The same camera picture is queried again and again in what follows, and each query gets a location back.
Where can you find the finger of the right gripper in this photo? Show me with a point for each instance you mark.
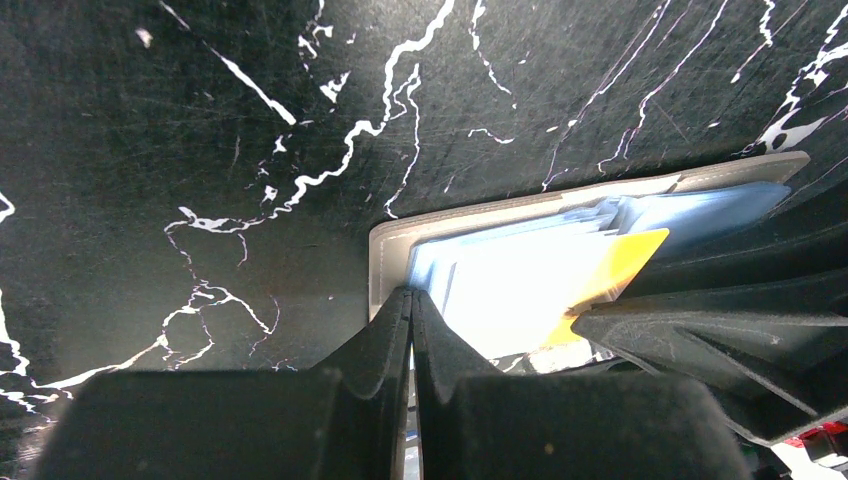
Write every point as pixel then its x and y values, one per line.
pixel 774 355
pixel 808 239

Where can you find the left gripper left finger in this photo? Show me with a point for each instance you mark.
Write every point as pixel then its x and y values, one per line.
pixel 343 418

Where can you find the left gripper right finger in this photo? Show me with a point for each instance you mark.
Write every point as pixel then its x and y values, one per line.
pixel 477 422

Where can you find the yellow credit card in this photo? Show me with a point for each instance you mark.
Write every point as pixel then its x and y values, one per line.
pixel 626 257

